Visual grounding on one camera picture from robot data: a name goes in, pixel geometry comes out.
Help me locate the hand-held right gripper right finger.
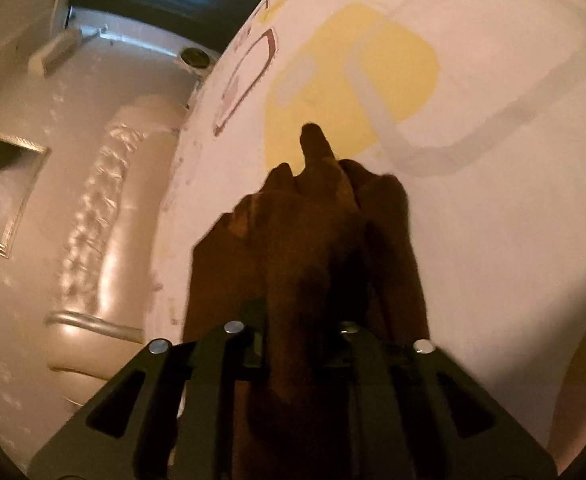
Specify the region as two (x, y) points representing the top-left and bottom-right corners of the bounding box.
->
(324, 321), (558, 480)

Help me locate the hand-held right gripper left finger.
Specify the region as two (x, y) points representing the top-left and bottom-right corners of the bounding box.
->
(28, 300), (268, 480)

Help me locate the brown small garment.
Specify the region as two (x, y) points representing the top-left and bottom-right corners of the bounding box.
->
(180, 122), (431, 480)

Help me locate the padded cream headboard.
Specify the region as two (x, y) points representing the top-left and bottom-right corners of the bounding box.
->
(45, 95), (188, 406)

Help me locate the printed white bed sheet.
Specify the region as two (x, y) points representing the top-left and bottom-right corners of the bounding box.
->
(145, 0), (586, 471)

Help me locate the white air conditioner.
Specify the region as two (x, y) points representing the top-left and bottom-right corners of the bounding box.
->
(28, 27), (84, 78)

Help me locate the framed wall picture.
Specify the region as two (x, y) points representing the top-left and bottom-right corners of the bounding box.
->
(0, 130), (52, 259)

